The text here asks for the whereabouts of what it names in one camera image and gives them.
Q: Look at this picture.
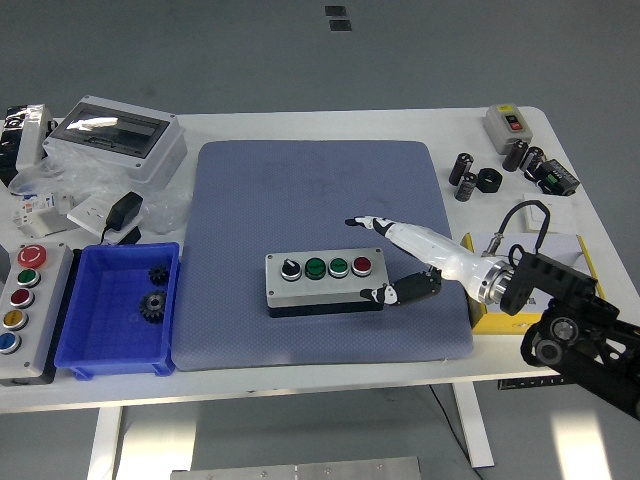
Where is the black module green terminal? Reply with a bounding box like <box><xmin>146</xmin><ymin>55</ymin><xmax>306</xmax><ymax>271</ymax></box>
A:
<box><xmin>532</xmin><ymin>158</ymin><xmax>581</xmax><ymax>197</ymax></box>

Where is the black hex nut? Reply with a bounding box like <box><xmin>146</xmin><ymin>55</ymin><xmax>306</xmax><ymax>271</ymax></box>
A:
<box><xmin>475</xmin><ymin>167</ymin><xmax>503</xmax><ymax>194</ymax></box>

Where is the yellow white cardboard box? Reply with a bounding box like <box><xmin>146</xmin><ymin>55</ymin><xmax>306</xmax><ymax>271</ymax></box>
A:
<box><xmin>459</xmin><ymin>232</ymin><xmax>601</xmax><ymax>335</ymax></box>

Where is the grey two-button switch box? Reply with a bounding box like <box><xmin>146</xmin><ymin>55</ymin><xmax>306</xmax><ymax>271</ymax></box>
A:
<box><xmin>482</xmin><ymin>103</ymin><xmax>534</xmax><ymax>155</ymax></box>

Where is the white table leg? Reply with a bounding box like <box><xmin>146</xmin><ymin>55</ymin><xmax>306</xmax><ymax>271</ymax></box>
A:
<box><xmin>87</xmin><ymin>407</ymin><xmax>126</xmax><ymax>480</ymax></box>
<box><xmin>452</xmin><ymin>382</ymin><xmax>495</xmax><ymax>469</ymax></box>

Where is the white wall switch plate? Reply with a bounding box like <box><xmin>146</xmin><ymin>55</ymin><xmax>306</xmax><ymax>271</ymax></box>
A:
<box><xmin>522</xmin><ymin>193</ymin><xmax>577</xmax><ymax>235</ymax></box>

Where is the grey four-button control box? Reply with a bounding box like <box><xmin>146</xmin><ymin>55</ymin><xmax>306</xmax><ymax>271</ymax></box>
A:
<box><xmin>264</xmin><ymin>247</ymin><xmax>389</xmax><ymax>320</ymax></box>

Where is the grey clear-lid distribution box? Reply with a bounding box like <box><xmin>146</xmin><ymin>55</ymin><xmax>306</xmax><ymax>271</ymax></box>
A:
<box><xmin>42</xmin><ymin>95</ymin><xmax>188</xmax><ymax>189</ymax></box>

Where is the white wall socket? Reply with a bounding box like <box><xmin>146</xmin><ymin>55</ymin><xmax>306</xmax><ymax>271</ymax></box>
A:
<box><xmin>66</xmin><ymin>194</ymin><xmax>144</xmax><ymax>245</ymax></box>

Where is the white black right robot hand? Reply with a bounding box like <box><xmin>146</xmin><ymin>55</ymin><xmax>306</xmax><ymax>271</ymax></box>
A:
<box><xmin>344</xmin><ymin>214</ymin><xmax>489</xmax><ymax>307</ymax></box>

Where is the white plastic-wrapped box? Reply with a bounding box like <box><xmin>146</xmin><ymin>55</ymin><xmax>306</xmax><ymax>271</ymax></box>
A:
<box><xmin>16</xmin><ymin>103</ymin><xmax>56</xmax><ymax>171</ymax></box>

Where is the blue plastic bin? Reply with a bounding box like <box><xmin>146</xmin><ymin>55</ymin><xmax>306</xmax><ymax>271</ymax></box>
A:
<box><xmin>53</xmin><ymin>242</ymin><xmax>182</xmax><ymax>380</ymax></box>

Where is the clear plastic bag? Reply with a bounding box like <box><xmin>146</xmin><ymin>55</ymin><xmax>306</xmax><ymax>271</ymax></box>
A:
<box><xmin>8</xmin><ymin>148</ymin><xmax>194</xmax><ymax>236</ymax></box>

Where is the large black bevel gear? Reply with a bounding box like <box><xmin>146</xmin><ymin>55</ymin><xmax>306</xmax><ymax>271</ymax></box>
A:
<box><xmin>138</xmin><ymin>288</ymin><xmax>169</xmax><ymax>324</ymax></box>

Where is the black foil packet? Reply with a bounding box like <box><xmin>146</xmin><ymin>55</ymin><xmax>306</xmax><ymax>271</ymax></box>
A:
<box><xmin>0</xmin><ymin>105</ymin><xmax>30</xmax><ymax>187</ymax></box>

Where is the white circuit breaker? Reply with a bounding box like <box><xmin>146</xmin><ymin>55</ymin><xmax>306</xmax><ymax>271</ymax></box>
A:
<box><xmin>12</xmin><ymin>192</ymin><xmax>77</xmax><ymax>239</ymax></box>

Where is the grey-blue table mat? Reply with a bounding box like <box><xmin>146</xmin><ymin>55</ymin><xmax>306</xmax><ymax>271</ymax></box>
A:
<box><xmin>172</xmin><ymin>139</ymin><xmax>475</xmax><ymax>372</ymax></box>

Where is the black cylindrical capacitor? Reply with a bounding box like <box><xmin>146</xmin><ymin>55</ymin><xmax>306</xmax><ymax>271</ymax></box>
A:
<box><xmin>519</xmin><ymin>145</ymin><xmax>545</xmax><ymax>175</ymax></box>
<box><xmin>454</xmin><ymin>172</ymin><xmax>478</xmax><ymax>202</ymax></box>
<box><xmin>502</xmin><ymin>138</ymin><xmax>529</xmax><ymax>173</ymax></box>
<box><xmin>448</xmin><ymin>152</ymin><xmax>475</xmax><ymax>187</ymax></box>

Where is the black power adapter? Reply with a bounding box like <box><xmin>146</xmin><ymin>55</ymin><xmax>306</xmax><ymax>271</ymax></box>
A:
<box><xmin>101</xmin><ymin>191</ymin><xmax>145</xmax><ymax>245</ymax></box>

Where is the black floor cable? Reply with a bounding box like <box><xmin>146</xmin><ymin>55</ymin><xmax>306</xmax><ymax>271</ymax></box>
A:
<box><xmin>428</xmin><ymin>383</ymin><xmax>486</xmax><ymax>480</ymax></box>

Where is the grey five-button control box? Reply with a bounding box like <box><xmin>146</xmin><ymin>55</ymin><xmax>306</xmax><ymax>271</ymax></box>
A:
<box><xmin>0</xmin><ymin>242</ymin><xmax>76</xmax><ymax>386</ymax></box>

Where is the grey metal plate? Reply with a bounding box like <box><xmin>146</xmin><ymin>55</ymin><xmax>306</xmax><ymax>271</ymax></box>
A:
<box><xmin>169</xmin><ymin>455</ymin><xmax>421</xmax><ymax>480</ymax></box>

